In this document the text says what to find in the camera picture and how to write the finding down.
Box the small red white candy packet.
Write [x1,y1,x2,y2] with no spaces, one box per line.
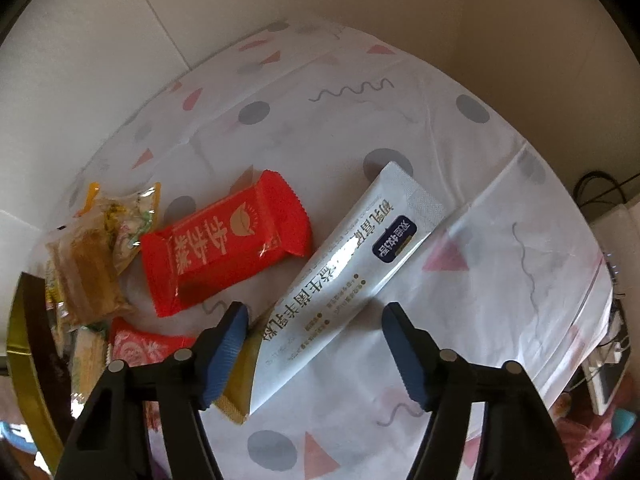
[110,318,195,367]

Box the clear brown pastry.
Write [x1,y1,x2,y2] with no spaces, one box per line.
[46,212,132,326]

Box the large red snack packet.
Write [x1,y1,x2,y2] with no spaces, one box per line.
[141,170,312,318]

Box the clear orange-edged snack packet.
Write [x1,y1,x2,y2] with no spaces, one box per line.
[94,182,162,274]

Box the white milk powder stick pack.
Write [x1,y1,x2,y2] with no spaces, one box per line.
[243,162,445,417]

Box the gold metal tin box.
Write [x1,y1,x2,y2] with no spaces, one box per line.
[6,273,74,471]

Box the patterned white tablecloth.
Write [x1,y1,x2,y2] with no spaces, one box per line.
[47,21,612,479]

